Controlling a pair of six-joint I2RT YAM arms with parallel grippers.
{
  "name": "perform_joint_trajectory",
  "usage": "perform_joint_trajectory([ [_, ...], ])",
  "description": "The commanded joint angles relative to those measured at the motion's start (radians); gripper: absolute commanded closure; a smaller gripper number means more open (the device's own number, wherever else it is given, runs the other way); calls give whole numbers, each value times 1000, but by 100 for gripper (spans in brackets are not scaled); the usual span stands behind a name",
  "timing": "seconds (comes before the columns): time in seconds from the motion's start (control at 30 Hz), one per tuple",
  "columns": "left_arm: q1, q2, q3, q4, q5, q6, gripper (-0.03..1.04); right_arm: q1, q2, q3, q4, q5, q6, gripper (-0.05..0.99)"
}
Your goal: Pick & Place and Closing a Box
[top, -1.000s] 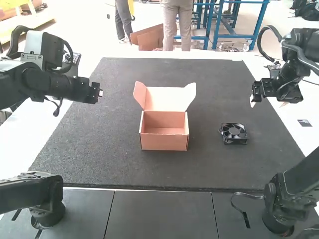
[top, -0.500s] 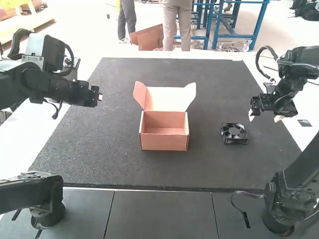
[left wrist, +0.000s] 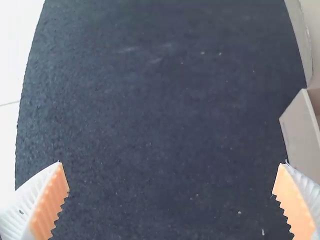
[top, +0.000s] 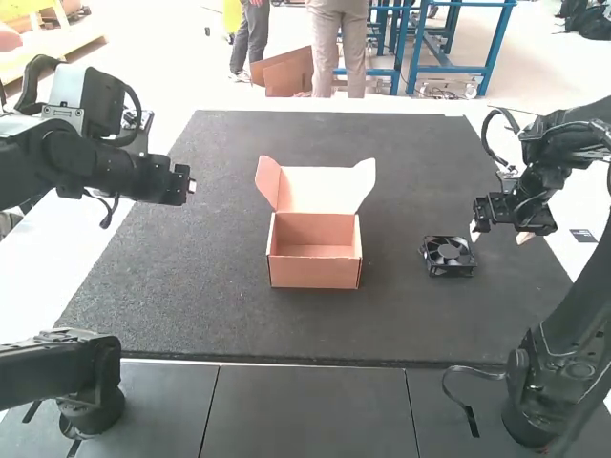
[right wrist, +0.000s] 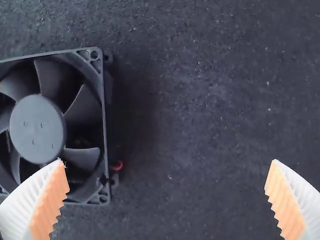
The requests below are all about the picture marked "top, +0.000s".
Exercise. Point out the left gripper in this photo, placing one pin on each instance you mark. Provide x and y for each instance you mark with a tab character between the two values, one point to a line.
157	181

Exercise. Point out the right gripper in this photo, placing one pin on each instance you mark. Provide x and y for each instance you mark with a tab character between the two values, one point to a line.
518	210

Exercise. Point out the cardboard box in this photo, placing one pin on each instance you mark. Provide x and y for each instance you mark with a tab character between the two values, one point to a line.
312	257

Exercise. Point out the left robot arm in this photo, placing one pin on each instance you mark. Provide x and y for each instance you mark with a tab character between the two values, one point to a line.
67	157

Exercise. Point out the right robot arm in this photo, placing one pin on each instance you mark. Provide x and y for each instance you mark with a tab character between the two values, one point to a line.
563	372

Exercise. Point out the black square fan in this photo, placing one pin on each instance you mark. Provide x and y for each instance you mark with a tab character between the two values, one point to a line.
448	256

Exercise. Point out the small black card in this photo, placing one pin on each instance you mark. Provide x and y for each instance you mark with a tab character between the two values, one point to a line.
583	236

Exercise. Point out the black mat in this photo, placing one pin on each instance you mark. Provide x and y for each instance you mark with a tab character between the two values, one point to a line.
191	267

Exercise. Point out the flat cardboard sheets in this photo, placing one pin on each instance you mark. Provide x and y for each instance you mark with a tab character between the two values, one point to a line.
286	74

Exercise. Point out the person's legs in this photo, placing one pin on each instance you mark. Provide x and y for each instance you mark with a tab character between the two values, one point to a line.
336	43
250	38

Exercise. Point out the wooden pallet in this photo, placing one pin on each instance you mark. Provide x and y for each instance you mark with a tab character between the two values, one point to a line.
57	40

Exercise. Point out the dark base panel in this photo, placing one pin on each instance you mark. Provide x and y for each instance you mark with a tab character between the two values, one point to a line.
458	429
157	410
310	415

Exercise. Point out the black backpacks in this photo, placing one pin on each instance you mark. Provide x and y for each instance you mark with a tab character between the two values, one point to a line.
589	19

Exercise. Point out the blue metal frame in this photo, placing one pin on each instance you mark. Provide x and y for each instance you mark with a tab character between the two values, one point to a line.
496	43

